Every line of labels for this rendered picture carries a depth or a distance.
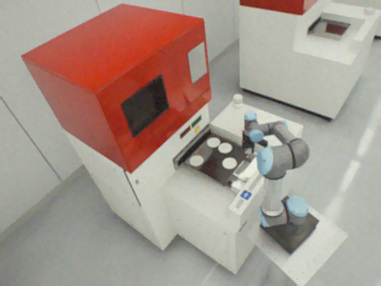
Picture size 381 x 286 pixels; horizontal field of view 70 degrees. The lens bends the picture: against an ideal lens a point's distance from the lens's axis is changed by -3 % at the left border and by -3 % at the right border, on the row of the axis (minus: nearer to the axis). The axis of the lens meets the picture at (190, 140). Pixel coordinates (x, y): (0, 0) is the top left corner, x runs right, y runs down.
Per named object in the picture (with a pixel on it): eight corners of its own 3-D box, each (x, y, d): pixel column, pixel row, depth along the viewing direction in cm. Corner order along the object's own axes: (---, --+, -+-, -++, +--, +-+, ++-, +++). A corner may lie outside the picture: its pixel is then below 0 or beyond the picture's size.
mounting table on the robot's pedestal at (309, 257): (343, 244, 172) (349, 235, 163) (298, 295, 156) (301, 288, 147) (286, 200, 199) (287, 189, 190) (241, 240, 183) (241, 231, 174)
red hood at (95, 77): (62, 128, 201) (19, 55, 159) (141, 72, 241) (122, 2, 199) (132, 174, 163) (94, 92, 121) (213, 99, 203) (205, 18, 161)
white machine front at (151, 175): (139, 205, 196) (122, 169, 167) (208, 134, 236) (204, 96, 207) (143, 208, 194) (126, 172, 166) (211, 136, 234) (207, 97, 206)
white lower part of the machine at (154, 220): (114, 214, 288) (83, 164, 230) (167, 163, 329) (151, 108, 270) (164, 254, 253) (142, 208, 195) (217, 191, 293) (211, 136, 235)
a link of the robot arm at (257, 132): (270, 131, 155) (264, 118, 163) (250, 134, 155) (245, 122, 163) (270, 140, 160) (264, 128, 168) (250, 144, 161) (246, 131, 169)
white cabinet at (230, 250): (179, 237, 263) (161, 188, 205) (235, 169, 310) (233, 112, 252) (236, 279, 230) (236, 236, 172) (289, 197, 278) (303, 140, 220)
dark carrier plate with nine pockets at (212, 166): (184, 163, 208) (184, 162, 208) (211, 134, 225) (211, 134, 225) (223, 184, 191) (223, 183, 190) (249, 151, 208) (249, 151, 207)
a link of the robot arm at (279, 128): (320, 144, 117) (282, 114, 163) (294, 149, 117) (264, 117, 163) (321, 168, 121) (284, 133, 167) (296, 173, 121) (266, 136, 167)
